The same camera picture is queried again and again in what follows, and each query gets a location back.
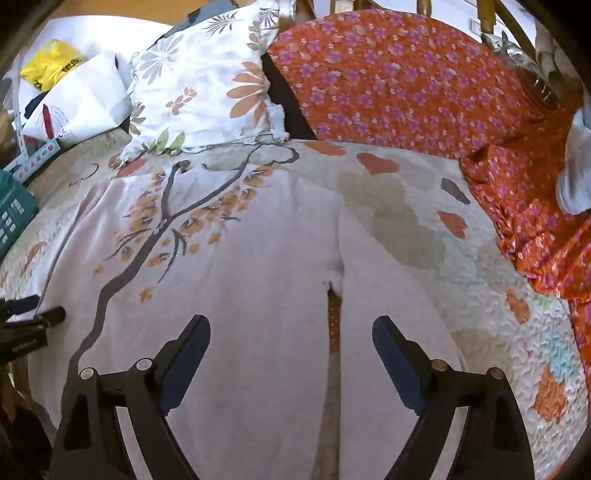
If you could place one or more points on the white perforated plastic strip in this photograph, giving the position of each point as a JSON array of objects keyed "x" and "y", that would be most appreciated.
[{"x": 19, "y": 120}]

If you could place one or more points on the clear plastic bag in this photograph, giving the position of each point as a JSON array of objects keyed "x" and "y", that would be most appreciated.
[{"x": 531, "y": 69}]

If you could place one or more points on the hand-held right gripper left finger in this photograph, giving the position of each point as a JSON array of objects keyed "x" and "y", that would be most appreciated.
[{"x": 184, "y": 364}]

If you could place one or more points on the yellow plastic bag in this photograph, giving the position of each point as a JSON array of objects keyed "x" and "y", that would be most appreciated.
[{"x": 48, "y": 64}]

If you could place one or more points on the teal box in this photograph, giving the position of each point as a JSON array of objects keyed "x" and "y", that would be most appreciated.
[{"x": 14, "y": 212}]

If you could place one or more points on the quilted patchwork bedspread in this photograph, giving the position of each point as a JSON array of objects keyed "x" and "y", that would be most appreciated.
[{"x": 415, "y": 217}]

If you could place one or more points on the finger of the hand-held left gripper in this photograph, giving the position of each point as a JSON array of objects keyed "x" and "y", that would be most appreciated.
[
  {"x": 48, "y": 315},
  {"x": 18, "y": 307}
]

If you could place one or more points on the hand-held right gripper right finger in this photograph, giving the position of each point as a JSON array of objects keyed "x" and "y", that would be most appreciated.
[{"x": 397, "y": 364}]

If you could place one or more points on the white floral pillow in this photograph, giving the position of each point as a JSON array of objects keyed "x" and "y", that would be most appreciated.
[{"x": 203, "y": 83}]

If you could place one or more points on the white cloth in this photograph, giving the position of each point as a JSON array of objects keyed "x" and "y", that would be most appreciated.
[{"x": 575, "y": 170}]

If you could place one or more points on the orange floral blanket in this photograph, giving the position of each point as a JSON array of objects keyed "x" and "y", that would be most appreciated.
[{"x": 392, "y": 83}]

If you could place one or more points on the strip with coloured dots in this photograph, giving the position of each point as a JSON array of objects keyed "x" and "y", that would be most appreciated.
[{"x": 37, "y": 159}]

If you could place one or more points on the white sweater with tree print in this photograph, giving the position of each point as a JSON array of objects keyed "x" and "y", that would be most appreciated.
[{"x": 258, "y": 277}]

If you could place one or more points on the white sheet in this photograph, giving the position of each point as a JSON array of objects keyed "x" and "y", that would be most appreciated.
[{"x": 115, "y": 39}]

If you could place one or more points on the white paper bag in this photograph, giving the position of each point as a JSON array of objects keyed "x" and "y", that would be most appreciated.
[{"x": 83, "y": 101}]

